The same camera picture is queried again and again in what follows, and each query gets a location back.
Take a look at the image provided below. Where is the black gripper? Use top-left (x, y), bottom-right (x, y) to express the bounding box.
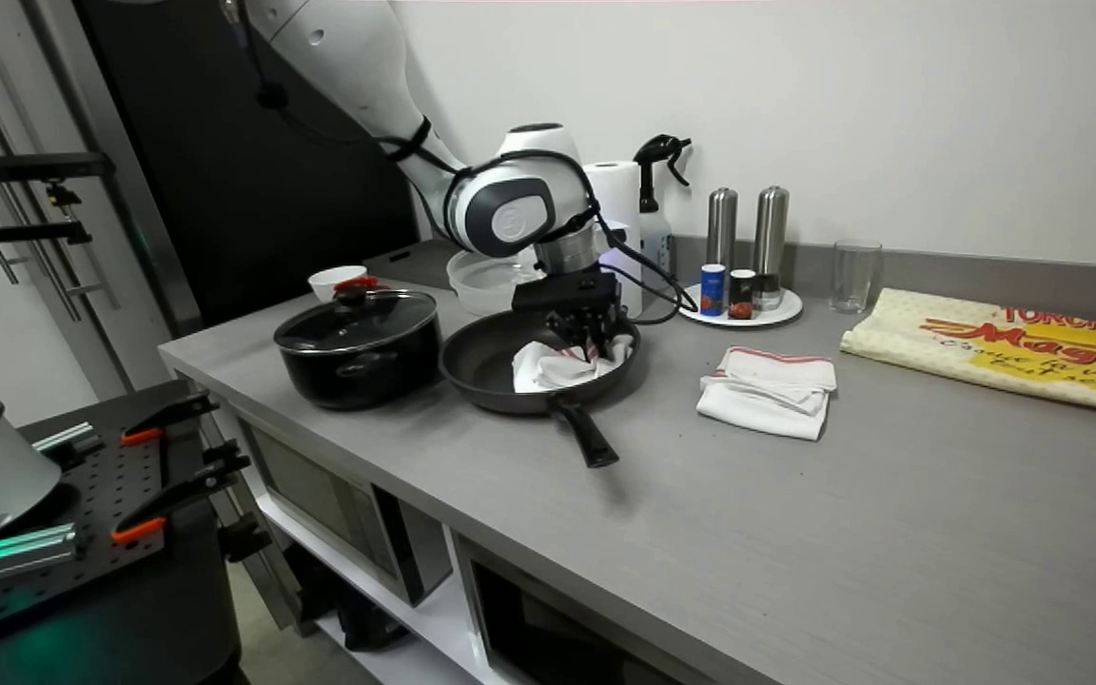
top-left (512, 268), bottom-right (618, 346)

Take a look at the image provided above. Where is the white towel with red stripe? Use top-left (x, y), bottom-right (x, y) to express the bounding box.
top-left (508, 334), bottom-right (630, 396)

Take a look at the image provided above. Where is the black frying pan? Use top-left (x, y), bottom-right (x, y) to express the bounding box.
top-left (438, 310), bottom-right (641, 467)

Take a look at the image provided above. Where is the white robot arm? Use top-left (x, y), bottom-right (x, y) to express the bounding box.
top-left (234, 0), bottom-right (618, 338)

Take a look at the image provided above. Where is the white paper towel roll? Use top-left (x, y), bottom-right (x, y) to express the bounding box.
top-left (586, 158), bottom-right (648, 318)

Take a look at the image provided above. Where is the folded white towel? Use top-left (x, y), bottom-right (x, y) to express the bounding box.
top-left (695, 348), bottom-right (837, 441)

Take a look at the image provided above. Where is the clear plastic container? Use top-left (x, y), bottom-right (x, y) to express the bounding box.
top-left (445, 251), bottom-right (540, 310)

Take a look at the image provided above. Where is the blue small can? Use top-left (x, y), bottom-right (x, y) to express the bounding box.
top-left (695, 263), bottom-right (728, 315)

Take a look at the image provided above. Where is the dark small jar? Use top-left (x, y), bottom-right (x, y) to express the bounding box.
top-left (728, 267), bottom-right (761, 318)

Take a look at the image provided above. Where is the left steel grinder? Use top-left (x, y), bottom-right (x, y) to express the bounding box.
top-left (707, 185), bottom-right (739, 267)

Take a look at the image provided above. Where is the steel grinder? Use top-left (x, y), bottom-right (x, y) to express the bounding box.
top-left (755, 185), bottom-right (787, 289)
top-left (707, 185), bottom-right (739, 267)

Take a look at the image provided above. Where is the spray bottle black nozzle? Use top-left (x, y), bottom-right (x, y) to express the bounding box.
top-left (630, 131), bottom-right (695, 289)

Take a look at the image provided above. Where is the white round plate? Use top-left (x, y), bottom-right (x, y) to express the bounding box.
top-left (679, 289), bottom-right (804, 330)

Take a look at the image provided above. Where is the black pot with glass lid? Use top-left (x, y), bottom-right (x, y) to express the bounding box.
top-left (273, 286), bottom-right (442, 412)

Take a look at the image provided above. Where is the right steel grinder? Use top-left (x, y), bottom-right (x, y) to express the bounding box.
top-left (755, 185), bottom-right (787, 289)

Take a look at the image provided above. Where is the clear drinking glass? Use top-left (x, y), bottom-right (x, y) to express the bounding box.
top-left (834, 243), bottom-right (881, 310)

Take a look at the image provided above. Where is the black perforated breadboard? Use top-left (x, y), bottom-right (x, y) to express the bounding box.
top-left (0, 418), bottom-right (202, 624)

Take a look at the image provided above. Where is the yellow red printed bag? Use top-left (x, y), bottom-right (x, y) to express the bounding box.
top-left (840, 289), bottom-right (1096, 405)

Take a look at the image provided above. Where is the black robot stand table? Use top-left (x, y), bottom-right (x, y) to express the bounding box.
top-left (0, 375), bottom-right (247, 685)

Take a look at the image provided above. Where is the orange handled clamp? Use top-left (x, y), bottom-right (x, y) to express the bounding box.
top-left (116, 390), bottom-right (215, 445)
top-left (107, 441), bottom-right (247, 549)

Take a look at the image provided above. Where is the camera tripod arm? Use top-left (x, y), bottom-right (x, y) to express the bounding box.
top-left (0, 150), bottom-right (114, 243)

